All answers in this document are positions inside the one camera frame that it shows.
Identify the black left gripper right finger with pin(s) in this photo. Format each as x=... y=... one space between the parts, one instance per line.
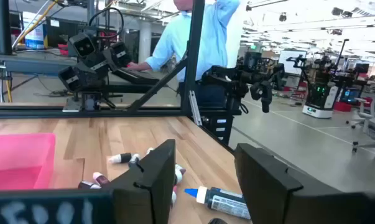
x=268 y=193

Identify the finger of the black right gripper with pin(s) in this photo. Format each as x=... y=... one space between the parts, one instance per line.
x=120 y=56
x=70 y=80

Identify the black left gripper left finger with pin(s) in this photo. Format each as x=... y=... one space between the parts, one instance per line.
x=150 y=193

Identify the large purple food coloring bottle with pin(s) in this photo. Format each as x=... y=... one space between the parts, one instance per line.
x=178 y=177

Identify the small food coloring bottle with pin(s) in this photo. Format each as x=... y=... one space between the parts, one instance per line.
x=134 y=158
x=150 y=151
x=100 y=179
x=87 y=185
x=120 y=158

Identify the large blue food coloring bottle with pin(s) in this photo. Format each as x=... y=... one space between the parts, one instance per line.
x=224 y=202

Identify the large black food coloring bottle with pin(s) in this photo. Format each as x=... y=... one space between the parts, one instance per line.
x=217 y=221

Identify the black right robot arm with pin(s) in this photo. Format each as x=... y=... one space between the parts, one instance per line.
x=92 y=100

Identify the person's hand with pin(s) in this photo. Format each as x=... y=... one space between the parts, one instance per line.
x=139 y=66

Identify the grey desk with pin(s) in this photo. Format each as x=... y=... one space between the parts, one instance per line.
x=28 y=63

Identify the white blue cardboard box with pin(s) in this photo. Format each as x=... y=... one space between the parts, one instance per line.
x=35 y=37

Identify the black drawer cabinet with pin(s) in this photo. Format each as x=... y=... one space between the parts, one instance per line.
x=219 y=130

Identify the black desk pole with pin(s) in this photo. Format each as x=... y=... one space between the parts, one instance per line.
x=2 y=25

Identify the pink plastic bin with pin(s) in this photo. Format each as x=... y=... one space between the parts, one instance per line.
x=19 y=155

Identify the person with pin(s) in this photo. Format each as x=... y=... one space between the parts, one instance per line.
x=212 y=40

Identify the mobile robot white base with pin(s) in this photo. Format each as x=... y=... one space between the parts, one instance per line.
x=317 y=112

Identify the red storage box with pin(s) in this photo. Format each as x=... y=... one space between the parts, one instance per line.
x=342 y=106

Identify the blue lit monitor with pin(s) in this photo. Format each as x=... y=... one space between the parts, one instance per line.
x=350 y=95

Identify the white display board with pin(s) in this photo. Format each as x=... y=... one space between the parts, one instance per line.
x=291 y=62

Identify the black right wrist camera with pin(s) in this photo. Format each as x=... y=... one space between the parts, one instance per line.
x=82 y=45

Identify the black aluminium table frame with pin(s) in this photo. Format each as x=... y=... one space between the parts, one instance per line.
x=191 y=46

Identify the silver corner bracket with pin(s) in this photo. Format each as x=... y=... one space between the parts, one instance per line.
x=196 y=109

